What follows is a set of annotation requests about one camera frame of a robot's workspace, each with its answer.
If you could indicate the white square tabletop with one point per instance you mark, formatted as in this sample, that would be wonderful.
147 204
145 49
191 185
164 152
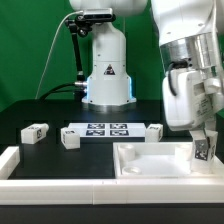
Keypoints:
138 160

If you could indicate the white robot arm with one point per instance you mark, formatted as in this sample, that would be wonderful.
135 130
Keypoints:
188 39

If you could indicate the white marker tag plate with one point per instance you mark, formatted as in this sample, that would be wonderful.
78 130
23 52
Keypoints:
109 129

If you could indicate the white U-shaped fence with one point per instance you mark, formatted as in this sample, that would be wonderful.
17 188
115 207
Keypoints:
205 189

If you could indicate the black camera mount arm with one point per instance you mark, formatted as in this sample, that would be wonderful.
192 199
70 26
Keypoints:
75 32

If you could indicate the grey camera on mount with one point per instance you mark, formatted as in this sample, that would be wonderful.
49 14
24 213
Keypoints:
98 14

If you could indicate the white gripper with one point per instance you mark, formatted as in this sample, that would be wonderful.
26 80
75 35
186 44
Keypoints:
189 101

